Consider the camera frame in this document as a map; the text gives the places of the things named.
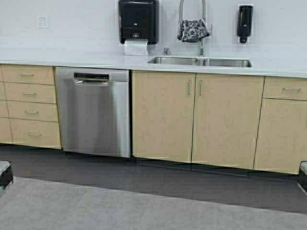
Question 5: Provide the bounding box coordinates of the black white patterned cloth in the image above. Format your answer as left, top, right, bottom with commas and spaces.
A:
177, 18, 211, 43

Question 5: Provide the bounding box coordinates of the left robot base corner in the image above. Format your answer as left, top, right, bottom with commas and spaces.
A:
0, 161, 13, 192

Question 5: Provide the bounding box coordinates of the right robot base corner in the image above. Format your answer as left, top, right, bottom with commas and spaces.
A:
298, 161, 307, 193

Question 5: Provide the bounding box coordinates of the stainless steel dishwasher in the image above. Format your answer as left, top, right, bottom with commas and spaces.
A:
56, 67, 131, 158

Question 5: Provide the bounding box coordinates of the stainless double sink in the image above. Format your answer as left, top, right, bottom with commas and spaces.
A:
147, 57, 252, 68

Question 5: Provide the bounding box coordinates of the white paper towel sheet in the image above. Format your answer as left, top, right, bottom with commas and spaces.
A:
124, 39, 149, 56

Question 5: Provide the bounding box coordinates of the black paper towel dispenser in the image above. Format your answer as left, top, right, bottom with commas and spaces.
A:
118, 0, 159, 44

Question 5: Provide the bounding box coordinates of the chrome spring kitchen faucet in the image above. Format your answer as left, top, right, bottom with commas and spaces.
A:
179, 0, 206, 56

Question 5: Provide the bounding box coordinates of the black soap dispenser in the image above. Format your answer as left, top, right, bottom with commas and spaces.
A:
237, 5, 253, 44

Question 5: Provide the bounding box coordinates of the white wall outlet plate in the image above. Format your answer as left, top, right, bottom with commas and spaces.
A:
37, 15, 49, 29

